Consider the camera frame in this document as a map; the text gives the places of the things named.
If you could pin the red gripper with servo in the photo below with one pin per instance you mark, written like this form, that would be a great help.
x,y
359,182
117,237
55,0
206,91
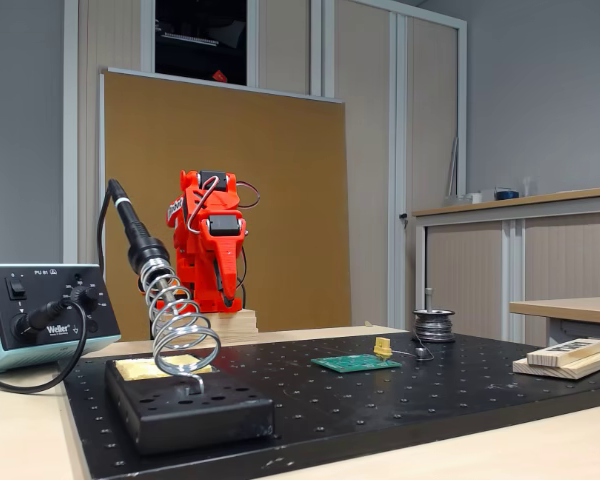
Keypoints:
x,y
223,226

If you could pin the black soldering iron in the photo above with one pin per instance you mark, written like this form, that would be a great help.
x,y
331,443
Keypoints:
x,y
140,235

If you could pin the red robot arm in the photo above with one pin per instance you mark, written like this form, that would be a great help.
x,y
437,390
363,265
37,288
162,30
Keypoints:
x,y
190,270

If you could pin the brown cork board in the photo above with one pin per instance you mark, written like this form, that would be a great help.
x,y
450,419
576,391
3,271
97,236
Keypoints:
x,y
280,200

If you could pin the green circuit board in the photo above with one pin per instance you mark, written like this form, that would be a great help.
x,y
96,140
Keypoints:
x,y
355,363

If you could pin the teal black Weller soldering station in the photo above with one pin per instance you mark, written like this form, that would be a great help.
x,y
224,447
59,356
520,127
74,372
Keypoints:
x,y
30,285

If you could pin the stack of wooden planks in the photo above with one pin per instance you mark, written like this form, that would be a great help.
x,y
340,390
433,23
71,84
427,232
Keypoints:
x,y
235,327

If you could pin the yellow cleaning sponge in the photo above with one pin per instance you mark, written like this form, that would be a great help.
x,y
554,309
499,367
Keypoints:
x,y
135,371

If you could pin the black stand with spring holder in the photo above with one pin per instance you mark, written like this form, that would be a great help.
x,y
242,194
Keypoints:
x,y
205,420

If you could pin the yellow power connector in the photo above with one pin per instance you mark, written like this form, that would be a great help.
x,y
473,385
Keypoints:
x,y
381,346

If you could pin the tall beige cabinet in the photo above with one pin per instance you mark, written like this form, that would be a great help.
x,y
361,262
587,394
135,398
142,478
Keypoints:
x,y
365,150

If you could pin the small red object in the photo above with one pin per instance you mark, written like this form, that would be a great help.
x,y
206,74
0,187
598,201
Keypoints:
x,y
220,76

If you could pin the black perforated breadboard plate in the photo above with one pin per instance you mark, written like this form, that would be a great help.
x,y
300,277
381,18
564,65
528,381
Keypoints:
x,y
380,400

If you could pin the metal bolt through spool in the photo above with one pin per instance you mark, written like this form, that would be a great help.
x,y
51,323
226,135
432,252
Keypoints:
x,y
430,300

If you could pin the screw with washer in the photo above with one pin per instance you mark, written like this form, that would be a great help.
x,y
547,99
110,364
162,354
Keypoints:
x,y
422,352

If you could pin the white cup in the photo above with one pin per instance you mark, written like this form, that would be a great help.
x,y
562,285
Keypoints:
x,y
475,198

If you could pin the dark blue container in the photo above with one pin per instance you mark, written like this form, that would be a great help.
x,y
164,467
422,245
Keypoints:
x,y
506,194

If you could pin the clear plastic cup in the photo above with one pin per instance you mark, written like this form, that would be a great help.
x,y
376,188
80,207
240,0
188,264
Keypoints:
x,y
528,186

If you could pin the low beige sideboard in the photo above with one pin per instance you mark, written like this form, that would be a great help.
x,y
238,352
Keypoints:
x,y
555,260

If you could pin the wooden desk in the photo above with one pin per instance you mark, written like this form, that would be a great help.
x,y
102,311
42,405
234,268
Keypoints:
x,y
570,307

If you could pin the wooden plank with KAPLA print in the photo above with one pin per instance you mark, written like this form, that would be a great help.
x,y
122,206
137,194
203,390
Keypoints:
x,y
565,356

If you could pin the plain wooden plank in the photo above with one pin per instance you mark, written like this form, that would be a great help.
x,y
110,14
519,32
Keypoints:
x,y
580,370

